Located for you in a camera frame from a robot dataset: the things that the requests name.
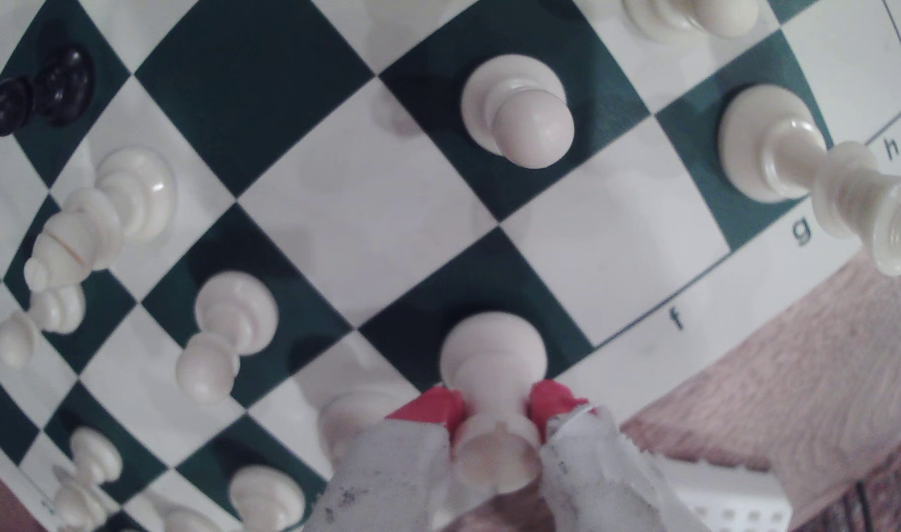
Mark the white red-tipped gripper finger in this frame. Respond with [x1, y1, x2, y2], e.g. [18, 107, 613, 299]
[302, 387, 466, 532]
[529, 380, 710, 532]

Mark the white chess rook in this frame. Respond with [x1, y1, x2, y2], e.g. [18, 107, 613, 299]
[439, 310, 549, 495]

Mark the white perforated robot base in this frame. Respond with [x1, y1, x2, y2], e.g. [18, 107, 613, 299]
[653, 454, 795, 532]

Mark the white chess queen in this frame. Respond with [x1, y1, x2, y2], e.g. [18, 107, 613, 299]
[317, 389, 422, 468]

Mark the white chess bishop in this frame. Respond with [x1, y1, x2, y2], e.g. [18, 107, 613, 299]
[227, 464, 307, 532]
[23, 145, 178, 293]

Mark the white chess pawn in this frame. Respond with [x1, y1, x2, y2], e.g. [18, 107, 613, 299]
[0, 284, 87, 370]
[620, 0, 762, 42]
[461, 54, 575, 170]
[51, 427, 124, 532]
[175, 269, 280, 406]

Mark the green and white chess mat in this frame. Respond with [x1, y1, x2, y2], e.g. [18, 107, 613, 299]
[0, 0, 901, 532]

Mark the white chess king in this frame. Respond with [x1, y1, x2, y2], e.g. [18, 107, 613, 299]
[718, 83, 901, 278]

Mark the black chess pawn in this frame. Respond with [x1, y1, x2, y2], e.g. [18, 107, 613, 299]
[0, 46, 95, 137]

